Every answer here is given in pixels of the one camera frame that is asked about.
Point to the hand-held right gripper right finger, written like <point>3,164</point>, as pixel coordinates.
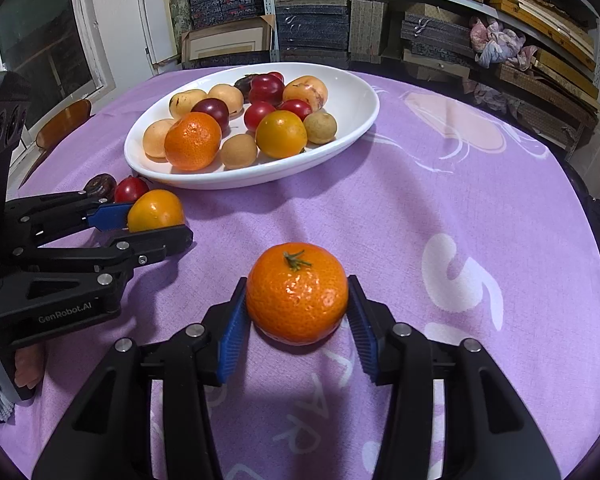
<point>362,340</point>

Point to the light wooden chair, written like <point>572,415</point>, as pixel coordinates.
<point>62,125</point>

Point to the stack of brown woven boxes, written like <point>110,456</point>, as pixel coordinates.
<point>545,95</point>

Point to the pale yellow round fruit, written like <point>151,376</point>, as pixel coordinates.
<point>155,139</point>
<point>226,97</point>

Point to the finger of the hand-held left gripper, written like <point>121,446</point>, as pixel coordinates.
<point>110,216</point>
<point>155,247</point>

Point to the tiny red cherry tomato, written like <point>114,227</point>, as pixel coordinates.
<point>277,76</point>

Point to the framed picture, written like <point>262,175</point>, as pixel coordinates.
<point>225,42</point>

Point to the red cherry tomato with stem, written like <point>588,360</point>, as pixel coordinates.
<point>296,109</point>

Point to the person's left hand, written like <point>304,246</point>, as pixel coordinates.
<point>30,367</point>

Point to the white door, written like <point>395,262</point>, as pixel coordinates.
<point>157,10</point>

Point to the white-framed window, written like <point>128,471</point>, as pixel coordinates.
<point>45,35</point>

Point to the stack of dark blue boxes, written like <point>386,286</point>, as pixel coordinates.
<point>310,27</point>

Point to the smooth yellow-orange citrus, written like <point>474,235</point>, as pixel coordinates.
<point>281,134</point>

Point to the white oval plate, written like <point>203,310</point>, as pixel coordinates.
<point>345,120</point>

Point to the brown longan with stem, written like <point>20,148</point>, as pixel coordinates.
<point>239,151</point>

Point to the purple printed tablecloth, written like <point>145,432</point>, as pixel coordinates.
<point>480,200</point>

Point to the spotted pale yellow fruit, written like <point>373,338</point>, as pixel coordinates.
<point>186,102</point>

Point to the yellow-orange tomato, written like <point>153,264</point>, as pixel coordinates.
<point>155,212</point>

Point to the stack of dark ribboned boxes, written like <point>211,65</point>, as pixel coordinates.
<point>435,40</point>

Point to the grey metal shelf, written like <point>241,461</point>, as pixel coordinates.
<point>266,10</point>

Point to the small orange mandarin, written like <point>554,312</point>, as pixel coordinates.
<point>192,141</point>

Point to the upright grey-green boxes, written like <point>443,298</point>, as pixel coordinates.
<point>367,27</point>

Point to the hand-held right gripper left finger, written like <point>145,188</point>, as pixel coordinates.
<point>232,340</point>

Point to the dark purple plum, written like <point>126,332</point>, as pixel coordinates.
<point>242,87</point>

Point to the pink cloth bundle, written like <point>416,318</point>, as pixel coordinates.
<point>500,42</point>

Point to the orange persimmon-like fruit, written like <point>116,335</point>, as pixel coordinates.
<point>306,91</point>

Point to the stack of yellow wooden boxes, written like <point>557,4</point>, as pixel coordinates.
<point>550,25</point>

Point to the dark red plum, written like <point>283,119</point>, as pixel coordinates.
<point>211,112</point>

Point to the large orange mandarin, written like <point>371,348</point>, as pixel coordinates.
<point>297,292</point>

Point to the bright red plum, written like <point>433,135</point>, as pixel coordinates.
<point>266,90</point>

